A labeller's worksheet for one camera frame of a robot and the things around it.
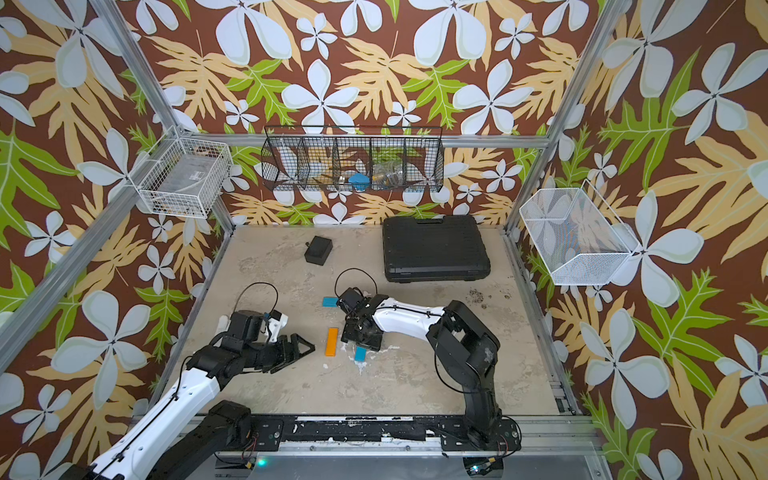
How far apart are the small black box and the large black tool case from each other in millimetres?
222

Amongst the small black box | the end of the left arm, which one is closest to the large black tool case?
the small black box

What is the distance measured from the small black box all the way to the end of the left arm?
0.39m

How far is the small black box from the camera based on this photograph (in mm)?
1088

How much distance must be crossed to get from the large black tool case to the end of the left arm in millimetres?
421

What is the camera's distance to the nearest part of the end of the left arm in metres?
0.56

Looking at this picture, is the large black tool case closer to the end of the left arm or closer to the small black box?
the small black box

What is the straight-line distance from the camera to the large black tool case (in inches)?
40.3
